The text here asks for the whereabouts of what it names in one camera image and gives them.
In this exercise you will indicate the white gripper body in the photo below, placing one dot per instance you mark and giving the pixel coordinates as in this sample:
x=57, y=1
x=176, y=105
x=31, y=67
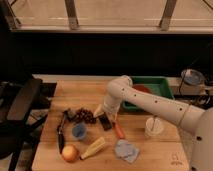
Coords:
x=109, y=106

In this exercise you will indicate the black eraser block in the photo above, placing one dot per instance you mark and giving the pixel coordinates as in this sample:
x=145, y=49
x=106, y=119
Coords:
x=106, y=124

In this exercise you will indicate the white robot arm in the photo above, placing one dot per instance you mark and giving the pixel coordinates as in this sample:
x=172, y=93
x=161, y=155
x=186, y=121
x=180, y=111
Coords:
x=196, y=121

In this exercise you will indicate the green plastic tray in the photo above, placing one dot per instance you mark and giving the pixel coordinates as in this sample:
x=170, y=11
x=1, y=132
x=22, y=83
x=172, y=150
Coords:
x=158, y=85

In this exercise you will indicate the dark grape bunch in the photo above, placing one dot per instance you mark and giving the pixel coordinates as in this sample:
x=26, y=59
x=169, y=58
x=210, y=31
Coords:
x=84, y=115

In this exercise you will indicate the orange carrot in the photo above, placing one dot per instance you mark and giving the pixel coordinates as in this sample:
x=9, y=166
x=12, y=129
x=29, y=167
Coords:
x=119, y=132

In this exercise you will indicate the red bowl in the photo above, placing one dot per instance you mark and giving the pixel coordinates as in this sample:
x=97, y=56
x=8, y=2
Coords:
x=142, y=88

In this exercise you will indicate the small blue cup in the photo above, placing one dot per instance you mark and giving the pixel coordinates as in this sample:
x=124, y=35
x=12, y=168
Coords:
x=79, y=131

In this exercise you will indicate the yellow corn cob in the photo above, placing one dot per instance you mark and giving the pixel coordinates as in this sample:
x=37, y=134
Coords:
x=93, y=148

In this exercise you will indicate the small grey clip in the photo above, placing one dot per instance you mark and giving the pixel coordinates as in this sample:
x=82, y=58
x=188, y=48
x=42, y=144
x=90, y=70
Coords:
x=69, y=114

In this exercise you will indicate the crumpled blue cloth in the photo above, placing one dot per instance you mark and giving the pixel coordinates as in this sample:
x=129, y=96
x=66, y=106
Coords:
x=126, y=151

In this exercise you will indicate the white cup with spoon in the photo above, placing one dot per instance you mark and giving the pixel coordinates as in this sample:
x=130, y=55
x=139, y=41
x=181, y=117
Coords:
x=153, y=126

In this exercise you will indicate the red yellow apple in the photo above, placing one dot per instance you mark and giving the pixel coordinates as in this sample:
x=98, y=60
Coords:
x=69, y=153

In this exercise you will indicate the black office chair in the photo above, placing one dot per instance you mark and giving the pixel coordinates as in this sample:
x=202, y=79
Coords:
x=19, y=99

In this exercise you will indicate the blue plate on stand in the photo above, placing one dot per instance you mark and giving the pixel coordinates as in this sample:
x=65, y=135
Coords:
x=192, y=77

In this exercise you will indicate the black handled tool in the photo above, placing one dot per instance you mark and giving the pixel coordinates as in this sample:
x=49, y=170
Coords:
x=61, y=140

